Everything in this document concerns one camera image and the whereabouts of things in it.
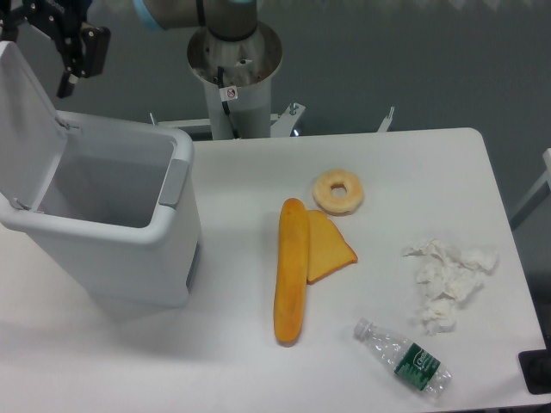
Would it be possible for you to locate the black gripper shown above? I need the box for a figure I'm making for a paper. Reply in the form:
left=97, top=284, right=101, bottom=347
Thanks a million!
left=1, top=0, right=111, bottom=98

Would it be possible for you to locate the white trash can lid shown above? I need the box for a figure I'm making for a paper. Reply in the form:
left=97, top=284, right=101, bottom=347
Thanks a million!
left=1, top=41, right=69, bottom=210

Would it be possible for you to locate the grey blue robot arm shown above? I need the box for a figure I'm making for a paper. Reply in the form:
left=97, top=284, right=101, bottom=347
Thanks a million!
left=1, top=0, right=257, bottom=98

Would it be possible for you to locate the white trash can body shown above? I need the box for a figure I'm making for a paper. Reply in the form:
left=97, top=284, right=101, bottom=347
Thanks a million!
left=1, top=112, right=201, bottom=307

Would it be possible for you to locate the pale glazed donut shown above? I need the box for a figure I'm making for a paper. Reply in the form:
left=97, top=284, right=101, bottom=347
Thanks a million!
left=313, top=169, right=364, bottom=215

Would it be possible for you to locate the orange toast slice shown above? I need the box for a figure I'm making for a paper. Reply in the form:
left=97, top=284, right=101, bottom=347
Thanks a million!
left=306, top=210, right=358, bottom=284

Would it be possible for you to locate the long orange baguette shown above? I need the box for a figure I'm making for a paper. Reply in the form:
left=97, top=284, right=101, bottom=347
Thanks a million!
left=273, top=198, right=310, bottom=344

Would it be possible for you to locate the crumpled white tissue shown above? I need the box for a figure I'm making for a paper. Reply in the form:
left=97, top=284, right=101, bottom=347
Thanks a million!
left=403, top=238, right=499, bottom=336

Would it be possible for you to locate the clear plastic water bottle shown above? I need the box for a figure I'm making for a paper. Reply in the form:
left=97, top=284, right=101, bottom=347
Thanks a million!
left=354, top=318, right=452, bottom=398

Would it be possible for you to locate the white furniture leg right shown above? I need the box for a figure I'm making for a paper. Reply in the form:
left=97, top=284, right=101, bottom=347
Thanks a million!
left=509, top=148, right=550, bottom=231

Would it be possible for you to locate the black device at table edge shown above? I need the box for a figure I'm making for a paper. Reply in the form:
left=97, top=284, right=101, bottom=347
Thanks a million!
left=518, top=349, right=550, bottom=395

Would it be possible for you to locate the black pedestal cable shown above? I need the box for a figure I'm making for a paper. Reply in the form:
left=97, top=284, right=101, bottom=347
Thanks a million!
left=217, top=66, right=240, bottom=139

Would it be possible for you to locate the white frame bracket right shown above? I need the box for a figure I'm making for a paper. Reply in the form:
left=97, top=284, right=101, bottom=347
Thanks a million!
left=377, top=106, right=395, bottom=133

